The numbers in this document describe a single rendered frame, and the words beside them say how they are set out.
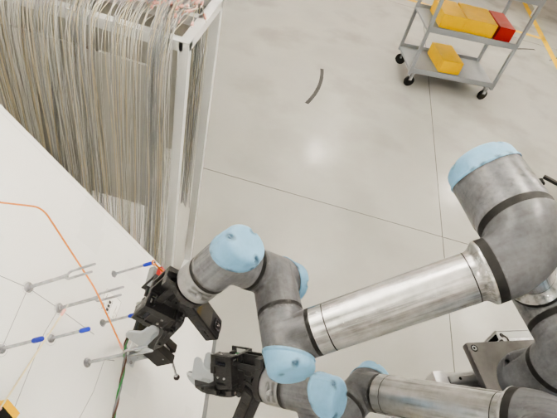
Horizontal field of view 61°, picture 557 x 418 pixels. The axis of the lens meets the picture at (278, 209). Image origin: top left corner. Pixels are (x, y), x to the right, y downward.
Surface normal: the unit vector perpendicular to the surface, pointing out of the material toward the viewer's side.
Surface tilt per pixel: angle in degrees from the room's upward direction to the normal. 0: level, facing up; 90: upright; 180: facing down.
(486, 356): 0
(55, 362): 53
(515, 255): 40
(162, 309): 29
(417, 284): 35
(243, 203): 0
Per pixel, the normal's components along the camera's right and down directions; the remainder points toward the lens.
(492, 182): -0.61, -0.47
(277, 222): 0.21, -0.69
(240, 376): -0.55, 0.02
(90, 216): 0.91, -0.28
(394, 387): -0.66, -0.64
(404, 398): -0.77, -0.33
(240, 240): 0.66, -0.54
